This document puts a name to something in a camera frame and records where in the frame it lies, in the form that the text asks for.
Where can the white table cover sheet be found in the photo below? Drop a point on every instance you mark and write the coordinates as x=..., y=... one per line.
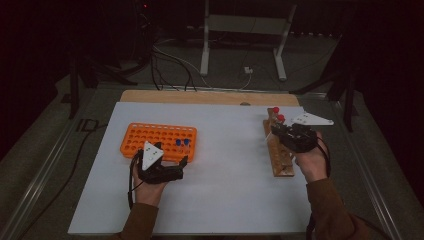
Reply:
x=216, y=186

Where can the wooden test tube rack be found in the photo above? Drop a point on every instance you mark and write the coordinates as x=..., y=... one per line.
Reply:
x=283, y=166

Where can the white plug adapter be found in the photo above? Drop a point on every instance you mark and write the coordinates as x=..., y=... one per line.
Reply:
x=247, y=70

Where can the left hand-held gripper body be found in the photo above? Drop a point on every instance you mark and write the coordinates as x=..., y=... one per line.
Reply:
x=151, y=156

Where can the person's left hand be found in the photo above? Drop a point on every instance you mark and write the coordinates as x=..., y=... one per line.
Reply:
x=148, y=193

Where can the black tripod stand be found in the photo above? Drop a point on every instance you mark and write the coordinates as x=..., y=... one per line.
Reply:
x=74, y=96
x=349, y=106

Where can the red-capped test tube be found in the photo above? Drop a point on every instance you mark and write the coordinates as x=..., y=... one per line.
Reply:
x=276, y=109
x=281, y=117

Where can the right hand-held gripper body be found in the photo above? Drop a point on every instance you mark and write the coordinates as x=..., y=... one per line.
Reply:
x=298, y=140

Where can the person's right hand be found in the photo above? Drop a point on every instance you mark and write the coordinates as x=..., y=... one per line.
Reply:
x=313, y=166

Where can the blue-capped test tube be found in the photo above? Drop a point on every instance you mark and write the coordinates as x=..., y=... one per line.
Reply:
x=187, y=141
x=179, y=142

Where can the aluminium frame rail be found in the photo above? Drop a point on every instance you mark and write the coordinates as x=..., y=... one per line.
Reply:
x=380, y=200
x=35, y=191

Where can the orange plastic tube rack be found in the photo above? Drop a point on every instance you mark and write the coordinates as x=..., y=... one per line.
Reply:
x=170, y=158

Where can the metal stand frame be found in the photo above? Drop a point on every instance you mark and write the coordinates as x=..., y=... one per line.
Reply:
x=246, y=25

